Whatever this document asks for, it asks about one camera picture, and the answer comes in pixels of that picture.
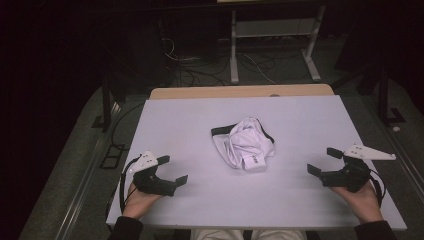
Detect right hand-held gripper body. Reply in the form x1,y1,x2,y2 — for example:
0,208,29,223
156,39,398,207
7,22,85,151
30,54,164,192
336,143,397,194

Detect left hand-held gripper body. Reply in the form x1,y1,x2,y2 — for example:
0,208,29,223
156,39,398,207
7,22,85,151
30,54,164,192
128,150,178,198

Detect white shorts with black waistband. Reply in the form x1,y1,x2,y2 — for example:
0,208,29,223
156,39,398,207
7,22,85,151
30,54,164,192
210,116,276,172

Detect person's left hand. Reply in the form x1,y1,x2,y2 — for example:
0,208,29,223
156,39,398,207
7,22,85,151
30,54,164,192
122,181,164,221

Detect person's right hand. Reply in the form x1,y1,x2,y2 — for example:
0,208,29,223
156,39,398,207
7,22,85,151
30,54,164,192
329,181,385,225

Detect person's beige trousers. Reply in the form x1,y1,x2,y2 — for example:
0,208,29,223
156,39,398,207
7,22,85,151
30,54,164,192
189,228,308,240

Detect black stand with angled braces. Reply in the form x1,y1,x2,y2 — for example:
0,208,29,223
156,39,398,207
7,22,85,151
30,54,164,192
333,62,407,127

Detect black stand with flat foot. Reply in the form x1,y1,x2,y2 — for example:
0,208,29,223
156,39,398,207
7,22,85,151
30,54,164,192
91,66,122,133

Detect wooden table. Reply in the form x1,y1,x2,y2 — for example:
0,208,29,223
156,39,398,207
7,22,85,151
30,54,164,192
148,83,336,101

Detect white metal stand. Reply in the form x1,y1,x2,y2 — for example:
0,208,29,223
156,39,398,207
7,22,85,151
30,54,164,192
229,4,327,85

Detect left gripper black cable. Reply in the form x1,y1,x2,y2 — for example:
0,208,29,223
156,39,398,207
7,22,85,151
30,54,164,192
118,154,143,215

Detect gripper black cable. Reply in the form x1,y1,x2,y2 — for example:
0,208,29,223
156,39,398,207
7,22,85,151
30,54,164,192
118,154,143,215
368,168,387,208

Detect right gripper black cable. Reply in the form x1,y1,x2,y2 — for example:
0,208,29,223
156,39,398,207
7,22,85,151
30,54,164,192
368,168,387,208

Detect black floor frame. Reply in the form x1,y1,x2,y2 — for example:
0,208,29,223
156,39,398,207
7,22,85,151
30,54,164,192
98,143,126,170

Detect metal floor rail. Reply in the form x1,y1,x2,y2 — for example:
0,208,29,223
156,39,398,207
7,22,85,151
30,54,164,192
363,94,424,196
53,101,123,240

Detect black cable beside table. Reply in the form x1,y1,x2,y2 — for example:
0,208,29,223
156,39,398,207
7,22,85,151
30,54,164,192
109,101,146,148

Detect tangle of floor cables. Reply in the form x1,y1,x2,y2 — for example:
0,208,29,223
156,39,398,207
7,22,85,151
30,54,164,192
161,35,278,88

